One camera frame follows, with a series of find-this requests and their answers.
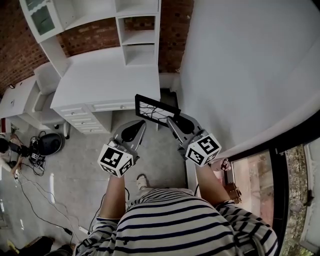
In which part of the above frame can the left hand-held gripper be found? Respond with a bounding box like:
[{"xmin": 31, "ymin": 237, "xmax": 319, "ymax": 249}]
[{"xmin": 97, "ymin": 119, "xmax": 148, "ymax": 179}]

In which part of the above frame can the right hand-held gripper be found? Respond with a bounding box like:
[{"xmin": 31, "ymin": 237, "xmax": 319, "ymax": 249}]
[{"xmin": 166, "ymin": 114, "xmax": 223, "ymax": 168}]

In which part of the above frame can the black picture frame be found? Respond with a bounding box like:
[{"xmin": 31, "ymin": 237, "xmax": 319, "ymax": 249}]
[{"xmin": 134, "ymin": 93, "xmax": 182, "ymax": 126}]

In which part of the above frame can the white cubby shelf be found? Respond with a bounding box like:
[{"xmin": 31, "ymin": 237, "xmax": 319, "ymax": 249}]
[{"xmin": 115, "ymin": 14, "xmax": 161, "ymax": 68}]

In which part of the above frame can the person's left forearm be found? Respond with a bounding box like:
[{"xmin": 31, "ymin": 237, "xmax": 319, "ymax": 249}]
[{"xmin": 98, "ymin": 171, "xmax": 128, "ymax": 221}]

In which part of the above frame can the person's right forearm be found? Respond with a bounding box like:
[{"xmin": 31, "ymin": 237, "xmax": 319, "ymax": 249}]
[{"xmin": 193, "ymin": 163, "xmax": 233, "ymax": 209}]

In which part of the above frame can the white desk with drawers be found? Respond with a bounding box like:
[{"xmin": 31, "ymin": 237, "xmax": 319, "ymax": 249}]
[{"xmin": 49, "ymin": 45, "xmax": 162, "ymax": 136}]

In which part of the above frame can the person's white shoe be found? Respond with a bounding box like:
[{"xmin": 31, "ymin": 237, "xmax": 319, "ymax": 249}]
[{"xmin": 136, "ymin": 173, "xmax": 150, "ymax": 192}]

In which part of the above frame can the black round device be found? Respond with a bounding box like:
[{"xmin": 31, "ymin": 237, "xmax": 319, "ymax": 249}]
[{"xmin": 38, "ymin": 132, "xmax": 66, "ymax": 158}]

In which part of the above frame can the black equipment bundle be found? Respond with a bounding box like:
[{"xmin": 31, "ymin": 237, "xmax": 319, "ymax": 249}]
[{"xmin": 9, "ymin": 136, "xmax": 48, "ymax": 169}]

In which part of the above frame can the white chair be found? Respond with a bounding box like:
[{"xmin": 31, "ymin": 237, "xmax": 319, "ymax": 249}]
[{"xmin": 33, "ymin": 61, "xmax": 71, "ymax": 140}]

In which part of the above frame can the white side cabinet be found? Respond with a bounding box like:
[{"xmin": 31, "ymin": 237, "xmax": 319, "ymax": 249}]
[{"xmin": 0, "ymin": 79, "xmax": 41, "ymax": 134}]

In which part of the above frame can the white upper shelf unit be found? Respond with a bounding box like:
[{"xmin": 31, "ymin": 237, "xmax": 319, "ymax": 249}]
[{"xmin": 39, "ymin": 0, "xmax": 161, "ymax": 78}]

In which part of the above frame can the dark floor bag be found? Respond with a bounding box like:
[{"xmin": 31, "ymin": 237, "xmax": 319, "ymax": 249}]
[{"xmin": 18, "ymin": 236, "xmax": 76, "ymax": 256}]

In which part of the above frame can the white glass door cabinet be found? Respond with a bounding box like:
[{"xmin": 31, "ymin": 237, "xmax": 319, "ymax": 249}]
[{"xmin": 19, "ymin": 0, "xmax": 66, "ymax": 44}]

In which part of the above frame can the short black floor cable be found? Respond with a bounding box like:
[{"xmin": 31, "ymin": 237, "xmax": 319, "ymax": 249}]
[{"xmin": 87, "ymin": 193, "xmax": 108, "ymax": 236}]

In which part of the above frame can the long black floor cable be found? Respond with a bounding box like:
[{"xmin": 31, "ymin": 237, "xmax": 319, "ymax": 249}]
[{"xmin": 14, "ymin": 171, "xmax": 76, "ymax": 241}]

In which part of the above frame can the black-framed glass window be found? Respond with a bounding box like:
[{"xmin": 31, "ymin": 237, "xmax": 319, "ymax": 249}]
[{"xmin": 228, "ymin": 139, "xmax": 320, "ymax": 256}]

